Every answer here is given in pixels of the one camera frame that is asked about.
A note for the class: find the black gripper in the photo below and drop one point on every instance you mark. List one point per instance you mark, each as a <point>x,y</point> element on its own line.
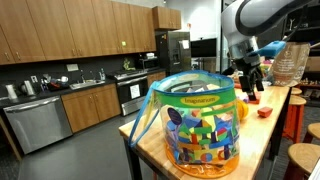
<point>250,68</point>

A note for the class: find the clear bag of foam blocks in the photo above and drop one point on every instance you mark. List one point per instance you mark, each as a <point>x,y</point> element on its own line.
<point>198,111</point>

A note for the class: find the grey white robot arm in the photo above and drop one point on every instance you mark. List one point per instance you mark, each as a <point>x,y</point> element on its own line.
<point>241,22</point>

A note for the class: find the red arch foam block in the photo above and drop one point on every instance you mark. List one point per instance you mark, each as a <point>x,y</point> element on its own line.
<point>255,98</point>

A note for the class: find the small red foam block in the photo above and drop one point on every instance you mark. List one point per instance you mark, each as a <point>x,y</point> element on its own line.
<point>265,112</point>

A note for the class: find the clear brown printed bag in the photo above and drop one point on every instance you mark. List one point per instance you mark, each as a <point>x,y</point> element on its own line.
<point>289,65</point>

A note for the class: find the orange plush ball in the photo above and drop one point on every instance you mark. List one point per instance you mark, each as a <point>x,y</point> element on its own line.
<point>242,109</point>

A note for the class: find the wooden stool orange legs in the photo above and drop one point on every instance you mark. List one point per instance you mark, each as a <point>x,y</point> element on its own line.
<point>294,120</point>

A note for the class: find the wooden stool middle right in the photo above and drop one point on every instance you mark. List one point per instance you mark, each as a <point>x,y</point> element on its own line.
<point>313,131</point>

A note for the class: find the stainless steel refrigerator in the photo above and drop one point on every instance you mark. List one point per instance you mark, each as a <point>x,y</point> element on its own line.
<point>174,51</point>

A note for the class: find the wooden stool near right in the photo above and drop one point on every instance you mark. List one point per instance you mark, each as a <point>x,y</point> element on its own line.
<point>302,160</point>

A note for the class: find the black microwave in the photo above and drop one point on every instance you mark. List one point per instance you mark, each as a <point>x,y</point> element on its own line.
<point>149,64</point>

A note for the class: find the stainless steel oven range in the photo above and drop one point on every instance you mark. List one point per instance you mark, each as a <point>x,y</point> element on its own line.
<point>132,87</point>

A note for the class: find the kitchen sink with faucet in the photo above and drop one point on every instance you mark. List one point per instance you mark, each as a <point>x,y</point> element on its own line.
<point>84,82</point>

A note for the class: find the lower wooden cabinets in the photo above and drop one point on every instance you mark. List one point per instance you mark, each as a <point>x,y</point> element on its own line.
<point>86,108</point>

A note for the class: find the wooden cabinets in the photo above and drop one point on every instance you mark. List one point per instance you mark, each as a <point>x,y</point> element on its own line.
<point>86,108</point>
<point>43,30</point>

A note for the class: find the stainless steel dishwasher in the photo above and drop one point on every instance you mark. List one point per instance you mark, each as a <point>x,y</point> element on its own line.
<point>39,123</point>

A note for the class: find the electric kettle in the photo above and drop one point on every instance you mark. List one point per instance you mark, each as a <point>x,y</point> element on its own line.
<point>28,88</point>

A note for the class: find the upper wooden cabinets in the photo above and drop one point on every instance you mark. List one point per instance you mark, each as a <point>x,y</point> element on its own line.
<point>43,30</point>

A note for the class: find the white pitcher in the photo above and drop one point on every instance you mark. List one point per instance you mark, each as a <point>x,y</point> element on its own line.
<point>11,91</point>

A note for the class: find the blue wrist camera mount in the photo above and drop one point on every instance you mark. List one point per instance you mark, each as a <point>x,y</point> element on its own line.
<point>270,50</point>

